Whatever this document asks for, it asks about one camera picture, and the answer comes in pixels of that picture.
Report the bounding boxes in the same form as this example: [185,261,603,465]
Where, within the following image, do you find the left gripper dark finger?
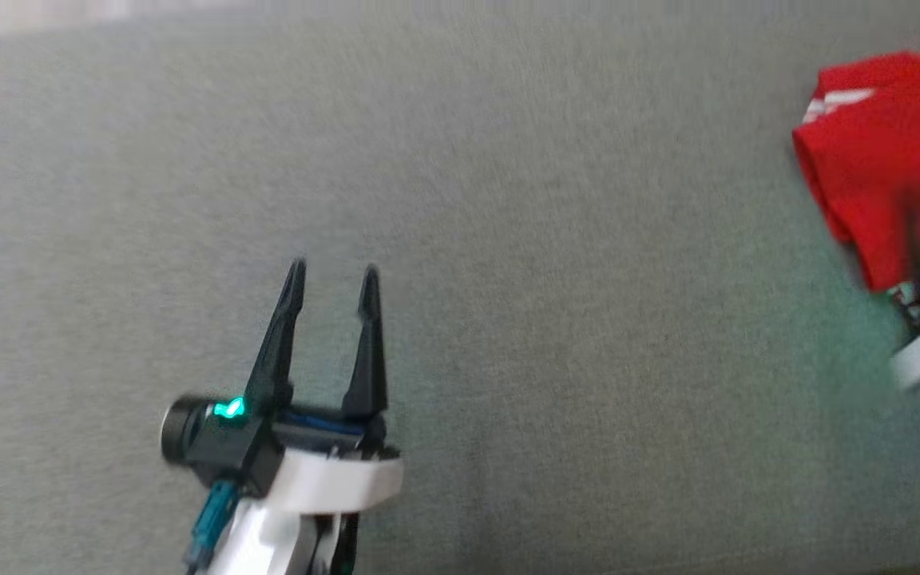
[246,257,307,420]
[343,265,389,424]

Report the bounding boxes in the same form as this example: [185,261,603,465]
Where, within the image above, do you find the red jersey white sleeves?
[793,52,920,312]

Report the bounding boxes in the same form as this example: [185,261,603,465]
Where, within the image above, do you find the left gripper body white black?
[161,395,405,516]

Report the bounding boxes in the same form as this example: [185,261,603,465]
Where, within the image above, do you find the large grey sofa seat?
[0,0,920,575]

